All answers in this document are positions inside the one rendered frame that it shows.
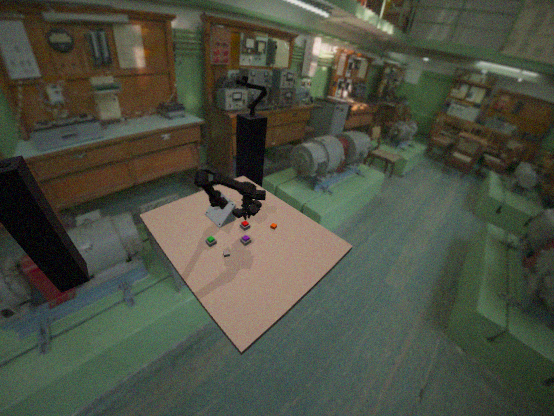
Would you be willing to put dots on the green button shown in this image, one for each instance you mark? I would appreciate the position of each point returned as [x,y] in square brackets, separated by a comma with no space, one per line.
[211,241]

